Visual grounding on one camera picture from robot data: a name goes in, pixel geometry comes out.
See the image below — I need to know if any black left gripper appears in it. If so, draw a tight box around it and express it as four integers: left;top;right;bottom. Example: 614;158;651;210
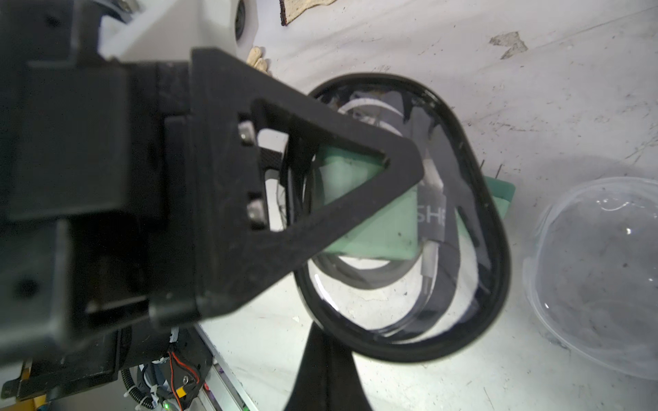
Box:
1;1;202;365

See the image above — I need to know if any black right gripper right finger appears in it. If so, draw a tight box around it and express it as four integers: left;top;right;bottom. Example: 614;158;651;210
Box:
328;339;372;411

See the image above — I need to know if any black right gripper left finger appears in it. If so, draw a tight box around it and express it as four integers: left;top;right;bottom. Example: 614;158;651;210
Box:
284;325;337;411

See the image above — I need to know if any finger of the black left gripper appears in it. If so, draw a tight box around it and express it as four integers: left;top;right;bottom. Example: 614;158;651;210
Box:
149;48;424;327

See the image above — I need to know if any clear pouch with black zipper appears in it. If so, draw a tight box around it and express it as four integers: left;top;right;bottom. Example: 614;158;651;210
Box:
294;74;512;363

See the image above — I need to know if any light green usb charger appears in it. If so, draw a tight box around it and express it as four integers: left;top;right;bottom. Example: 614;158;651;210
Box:
313;145;517;261

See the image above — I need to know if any yellow leather work glove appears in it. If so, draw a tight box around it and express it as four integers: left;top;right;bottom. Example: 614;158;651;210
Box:
246;46;272;75

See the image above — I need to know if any cream knit work glove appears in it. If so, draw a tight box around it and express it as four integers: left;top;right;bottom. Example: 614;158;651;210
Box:
279;0;336;27

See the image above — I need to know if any clear empty plastic pouch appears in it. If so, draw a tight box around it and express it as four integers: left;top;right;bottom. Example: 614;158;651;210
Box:
522;176;657;380

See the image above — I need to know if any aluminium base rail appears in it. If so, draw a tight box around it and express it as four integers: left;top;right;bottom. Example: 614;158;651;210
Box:
195;325;257;410

